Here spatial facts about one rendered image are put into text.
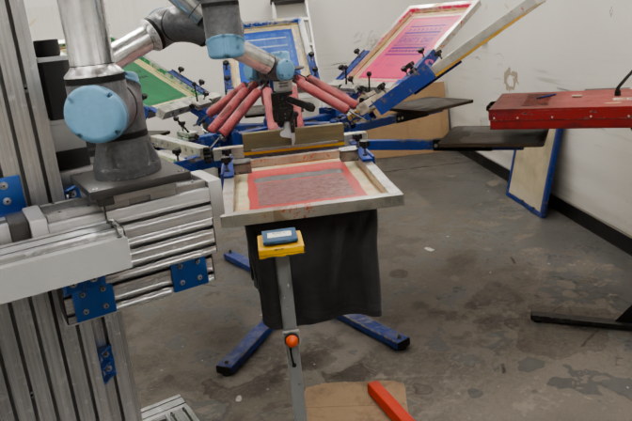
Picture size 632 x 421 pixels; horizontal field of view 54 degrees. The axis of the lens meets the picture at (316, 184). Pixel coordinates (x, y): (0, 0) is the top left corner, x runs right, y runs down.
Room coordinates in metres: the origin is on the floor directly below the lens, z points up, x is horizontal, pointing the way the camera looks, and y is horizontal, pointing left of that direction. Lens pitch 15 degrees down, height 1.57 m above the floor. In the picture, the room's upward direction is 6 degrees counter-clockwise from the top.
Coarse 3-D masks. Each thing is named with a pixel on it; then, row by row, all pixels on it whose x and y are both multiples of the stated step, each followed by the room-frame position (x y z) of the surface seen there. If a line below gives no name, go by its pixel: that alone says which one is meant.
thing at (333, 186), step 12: (300, 168) 2.51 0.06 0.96; (312, 168) 2.49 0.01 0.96; (324, 168) 2.47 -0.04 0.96; (312, 180) 2.30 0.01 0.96; (324, 180) 2.28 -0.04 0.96; (336, 180) 2.27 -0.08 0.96; (348, 180) 2.25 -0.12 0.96; (312, 192) 2.14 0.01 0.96; (324, 192) 2.13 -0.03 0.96; (336, 192) 2.11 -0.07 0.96; (348, 192) 2.10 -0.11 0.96; (360, 192) 2.09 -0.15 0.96
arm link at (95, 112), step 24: (72, 0) 1.22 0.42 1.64; (96, 0) 1.24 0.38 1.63; (72, 24) 1.22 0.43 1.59; (96, 24) 1.24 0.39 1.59; (72, 48) 1.23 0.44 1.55; (96, 48) 1.23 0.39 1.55; (72, 72) 1.22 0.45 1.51; (96, 72) 1.22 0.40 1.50; (120, 72) 1.25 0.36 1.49; (72, 96) 1.19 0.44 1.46; (96, 96) 1.20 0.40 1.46; (120, 96) 1.24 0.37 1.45; (72, 120) 1.20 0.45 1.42; (96, 120) 1.20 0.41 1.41; (120, 120) 1.21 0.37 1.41
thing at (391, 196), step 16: (256, 160) 2.60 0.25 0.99; (272, 160) 2.61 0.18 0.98; (288, 160) 2.61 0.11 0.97; (304, 160) 2.62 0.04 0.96; (320, 160) 2.63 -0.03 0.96; (368, 176) 2.28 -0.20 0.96; (384, 176) 2.14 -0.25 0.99; (224, 192) 2.13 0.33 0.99; (384, 192) 2.01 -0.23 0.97; (400, 192) 1.92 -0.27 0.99; (272, 208) 1.88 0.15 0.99; (288, 208) 1.87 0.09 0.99; (304, 208) 1.87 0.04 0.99; (320, 208) 1.87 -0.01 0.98; (336, 208) 1.88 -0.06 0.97; (352, 208) 1.88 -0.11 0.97; (368, 208) 1.89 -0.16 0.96; (224, 224) 1.84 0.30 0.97; (240, 224) 1.85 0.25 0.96
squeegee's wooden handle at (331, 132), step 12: (252, 132) 2.44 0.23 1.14; (264, 132) 2.42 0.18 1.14; (276, 132) 2.43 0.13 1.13; (300, 132) 2.43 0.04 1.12; (312, 132) 2.44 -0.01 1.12; (324, 132) 2.44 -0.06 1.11; (336, 132) 2.45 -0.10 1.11; (252, 144) 2.42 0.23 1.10; (264, 144) 2.42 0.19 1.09; (276, 144) 2.43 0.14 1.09; (288, 144) 2.43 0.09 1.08
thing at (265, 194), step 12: (276, 168) 2.55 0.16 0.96; (288, 168) 2.53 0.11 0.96; (252, 180) 2.39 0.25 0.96; (276, 180) 2.35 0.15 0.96; (288, 180) 2.33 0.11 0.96; (300, 180) 2.32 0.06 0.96; (252, 192) 2.22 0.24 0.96; (264, 192) 2.20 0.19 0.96; (276, 192) 2.19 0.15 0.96; (288, 192) 2.17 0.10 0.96; (300, 192) 2.16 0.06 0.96; (252, 204) 2.06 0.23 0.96; (264, 204) 2.05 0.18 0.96; (276, 204) 2.04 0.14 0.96; (288, 204) 2.02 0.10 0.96
